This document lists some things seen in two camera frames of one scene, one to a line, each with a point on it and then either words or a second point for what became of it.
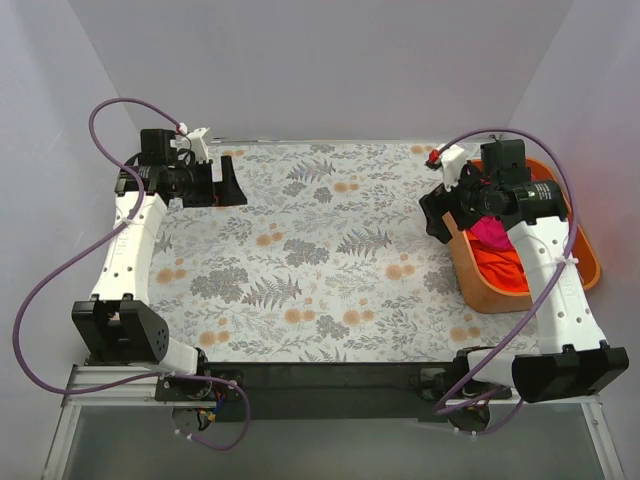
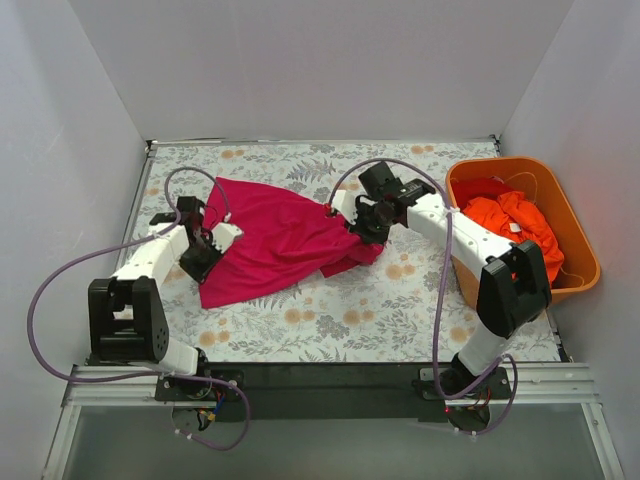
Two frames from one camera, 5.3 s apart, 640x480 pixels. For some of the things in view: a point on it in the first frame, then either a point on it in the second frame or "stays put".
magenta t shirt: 491,231 -> 283,234
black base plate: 334,392 stays put
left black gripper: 208,181 -> 203,259
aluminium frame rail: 87,385 stays put
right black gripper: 447,206 -> 365,230
